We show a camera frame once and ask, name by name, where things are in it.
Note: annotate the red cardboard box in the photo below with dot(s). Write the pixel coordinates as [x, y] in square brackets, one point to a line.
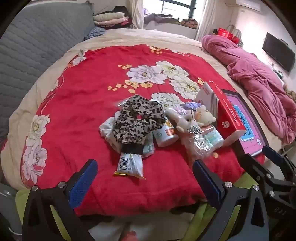
[229, 115]

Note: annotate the white floral scrunchie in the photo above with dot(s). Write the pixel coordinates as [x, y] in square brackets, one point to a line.
[106, 126]

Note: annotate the brown patterned cushion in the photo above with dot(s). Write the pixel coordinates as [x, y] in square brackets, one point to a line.
[189, 22]

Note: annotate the grey rounded object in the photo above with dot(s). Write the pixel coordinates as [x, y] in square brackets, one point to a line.
[9, 208]

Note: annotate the stack of folded clothes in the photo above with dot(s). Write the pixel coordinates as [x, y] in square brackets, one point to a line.
[109, 18]

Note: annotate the black framed pink picture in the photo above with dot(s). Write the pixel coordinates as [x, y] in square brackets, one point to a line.
[252, 136]

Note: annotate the blue patterned cloth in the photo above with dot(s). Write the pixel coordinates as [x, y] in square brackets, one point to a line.
[94, 33]

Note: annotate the beige plush bear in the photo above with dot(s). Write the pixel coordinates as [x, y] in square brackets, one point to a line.
[203, 114]

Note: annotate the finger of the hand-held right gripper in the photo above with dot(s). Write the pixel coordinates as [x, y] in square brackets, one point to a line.
[254, 164]
[274, 154]

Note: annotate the white air conditioner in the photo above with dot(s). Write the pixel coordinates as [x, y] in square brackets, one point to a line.
[249, 4]

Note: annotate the pink duvet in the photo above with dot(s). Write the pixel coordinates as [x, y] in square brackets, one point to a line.
[254, 76]

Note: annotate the lime green cushion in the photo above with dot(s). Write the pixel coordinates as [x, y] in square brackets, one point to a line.
[20, 201]

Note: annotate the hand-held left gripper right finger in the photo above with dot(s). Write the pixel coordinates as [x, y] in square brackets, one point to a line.
[205, 183]

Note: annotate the grey clothes pile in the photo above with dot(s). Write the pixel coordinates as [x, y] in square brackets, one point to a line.
[159, 18]

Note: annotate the red bag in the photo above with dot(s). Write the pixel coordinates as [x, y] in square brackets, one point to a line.
[227, 34]

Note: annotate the white plastic bottle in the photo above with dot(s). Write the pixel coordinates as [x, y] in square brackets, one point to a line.
[165, 136]

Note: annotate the black television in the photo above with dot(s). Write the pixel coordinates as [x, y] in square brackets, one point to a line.
[277, 51]

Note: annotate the grey quilted headboard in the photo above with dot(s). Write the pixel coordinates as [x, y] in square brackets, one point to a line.
[34, 46]

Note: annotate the green tissue pack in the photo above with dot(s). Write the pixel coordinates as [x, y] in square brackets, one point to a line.
[149, 146]
[214, 138]

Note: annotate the purple scrunchie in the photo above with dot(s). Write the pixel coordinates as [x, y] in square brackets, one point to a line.
[189, 106]

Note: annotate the white snack packet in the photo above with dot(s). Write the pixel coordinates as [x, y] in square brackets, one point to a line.
[129, 164]

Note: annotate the white curtain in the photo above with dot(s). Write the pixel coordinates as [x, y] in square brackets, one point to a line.
[136, 14]
[205, 18]

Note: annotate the pink plush doll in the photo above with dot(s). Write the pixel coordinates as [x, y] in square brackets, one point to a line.
[182, 122]

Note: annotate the leopard print scrunchie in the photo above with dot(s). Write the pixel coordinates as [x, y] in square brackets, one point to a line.
[129, 125]

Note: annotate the window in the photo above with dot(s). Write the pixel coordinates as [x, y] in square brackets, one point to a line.
[180, 9]

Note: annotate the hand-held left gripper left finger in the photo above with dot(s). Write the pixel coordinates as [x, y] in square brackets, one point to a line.
[81, 183]

